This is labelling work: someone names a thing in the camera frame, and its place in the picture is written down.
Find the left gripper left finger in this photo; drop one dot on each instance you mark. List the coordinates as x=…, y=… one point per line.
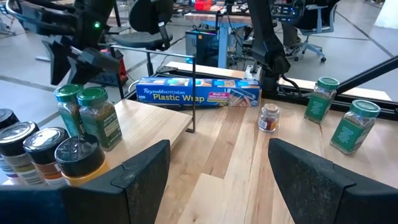
x=136, y=193

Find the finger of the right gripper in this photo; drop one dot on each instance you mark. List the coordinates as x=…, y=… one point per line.
x=59, y=62
x=93, y=63

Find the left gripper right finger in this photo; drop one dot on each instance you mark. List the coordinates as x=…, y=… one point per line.
x=311, y=193

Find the green lid spice jar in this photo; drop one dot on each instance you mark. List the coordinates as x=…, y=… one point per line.
x=66, y=93
x=351, y=133
x=320, y=105
x=99, y=121

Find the orange spice black lid jar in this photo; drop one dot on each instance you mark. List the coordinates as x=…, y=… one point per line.
x=79, y=155

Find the purple label black lid jar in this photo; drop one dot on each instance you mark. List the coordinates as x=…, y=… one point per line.
x=7, y=118

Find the small cork stopper glass jar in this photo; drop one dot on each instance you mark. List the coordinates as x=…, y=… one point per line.
x=269, y=119

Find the orange label black lid jar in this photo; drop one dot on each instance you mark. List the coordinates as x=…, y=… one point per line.
x=45, y=146

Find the yellow label black lid jar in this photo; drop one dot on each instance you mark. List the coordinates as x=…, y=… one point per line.
x=17, y=137

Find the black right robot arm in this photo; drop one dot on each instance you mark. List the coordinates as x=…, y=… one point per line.
x=267, y=43

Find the black red tool crate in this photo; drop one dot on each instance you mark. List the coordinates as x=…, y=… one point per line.
x=122, y=73

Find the black stool chair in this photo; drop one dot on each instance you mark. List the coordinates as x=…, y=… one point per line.
x=149, y=15

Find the blue plastic wrap box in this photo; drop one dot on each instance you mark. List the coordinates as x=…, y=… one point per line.
x=186, y=93

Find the black computer tower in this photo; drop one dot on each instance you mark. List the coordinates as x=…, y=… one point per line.
x=202, y=46

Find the red bin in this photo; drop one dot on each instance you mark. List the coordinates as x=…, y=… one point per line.
x=203, y=4

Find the wooden desk blue legs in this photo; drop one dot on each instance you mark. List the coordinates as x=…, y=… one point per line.
x=222, y=46

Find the person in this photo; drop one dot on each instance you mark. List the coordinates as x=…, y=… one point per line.
x=290, y=37

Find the grey office chair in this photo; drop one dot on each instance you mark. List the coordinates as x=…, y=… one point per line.
x=312, y=31

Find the wooden shelf black metal frame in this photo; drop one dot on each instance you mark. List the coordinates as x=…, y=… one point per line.
x=146, y=124

